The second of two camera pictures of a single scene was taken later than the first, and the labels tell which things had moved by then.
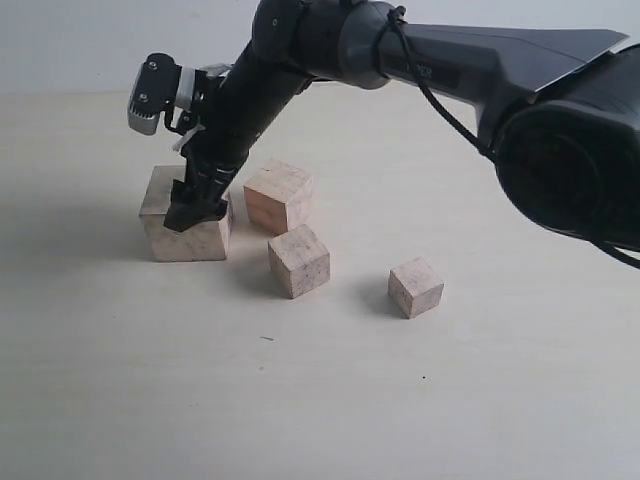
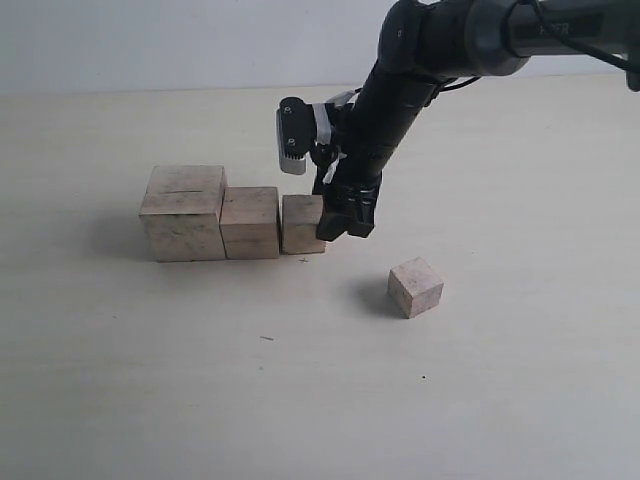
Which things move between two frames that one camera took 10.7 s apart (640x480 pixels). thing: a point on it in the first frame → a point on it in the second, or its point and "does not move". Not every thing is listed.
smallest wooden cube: (414, 288) does not move
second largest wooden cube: (278, 198) → (250, 223)
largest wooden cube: (164, 243) does not move
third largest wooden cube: (299, 261) → (300, 217)
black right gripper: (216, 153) → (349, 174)
